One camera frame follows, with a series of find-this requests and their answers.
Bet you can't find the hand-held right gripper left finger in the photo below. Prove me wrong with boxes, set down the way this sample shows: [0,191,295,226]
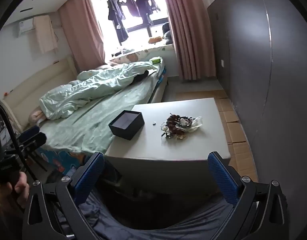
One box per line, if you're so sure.
[22,151,105,240]

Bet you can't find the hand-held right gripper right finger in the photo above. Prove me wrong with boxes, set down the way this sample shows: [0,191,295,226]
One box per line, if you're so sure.
[207,151,292,240]

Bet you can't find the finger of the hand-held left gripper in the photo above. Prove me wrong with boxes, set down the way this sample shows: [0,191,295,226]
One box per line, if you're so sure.
[17,126,40,142]
[20,132,47,153]

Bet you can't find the black jewelry box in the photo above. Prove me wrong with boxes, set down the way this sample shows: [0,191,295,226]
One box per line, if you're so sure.
[109,110,145,141]

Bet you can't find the pile of mixed jewelry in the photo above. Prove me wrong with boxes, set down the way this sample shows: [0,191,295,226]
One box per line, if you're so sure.
[160,113,202,140]

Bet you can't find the person's left hand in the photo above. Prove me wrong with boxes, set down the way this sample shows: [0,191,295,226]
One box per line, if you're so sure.
[0,171,31,209]

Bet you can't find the pink pillow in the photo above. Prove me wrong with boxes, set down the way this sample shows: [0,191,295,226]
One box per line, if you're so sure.
[28,107,45,128]

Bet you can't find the white low table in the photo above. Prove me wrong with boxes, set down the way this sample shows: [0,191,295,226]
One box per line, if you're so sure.
[104,97,231,195]

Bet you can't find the bed with cream headboard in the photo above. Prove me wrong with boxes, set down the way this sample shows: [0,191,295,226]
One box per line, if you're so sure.
[0,55,169,180]

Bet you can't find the flattened cardboard sheets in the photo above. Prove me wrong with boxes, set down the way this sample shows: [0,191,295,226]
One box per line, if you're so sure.
[173,90,259,183]

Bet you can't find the dark grey pants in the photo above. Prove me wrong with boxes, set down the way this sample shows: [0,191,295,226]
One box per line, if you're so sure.
[54,165,259,240]

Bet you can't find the white air conditioner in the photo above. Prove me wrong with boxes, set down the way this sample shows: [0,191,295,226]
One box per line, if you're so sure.
[19,17,38,34]

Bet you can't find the black cloth item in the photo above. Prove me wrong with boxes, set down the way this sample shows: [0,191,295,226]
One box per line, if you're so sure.
[134,70,150,82]

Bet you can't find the printed window sill cushion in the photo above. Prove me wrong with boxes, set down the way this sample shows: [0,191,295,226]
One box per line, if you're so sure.
[110,44,174,63]

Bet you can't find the long dark hanging garment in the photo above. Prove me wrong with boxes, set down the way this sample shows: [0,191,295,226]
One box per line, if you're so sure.
[108,0,129,43]

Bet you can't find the dark blue bag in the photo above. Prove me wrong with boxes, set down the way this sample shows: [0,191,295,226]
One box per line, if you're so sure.
[162,22,172,44]

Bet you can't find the black cable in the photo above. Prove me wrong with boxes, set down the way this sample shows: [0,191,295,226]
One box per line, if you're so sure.
[0,99,40,180]

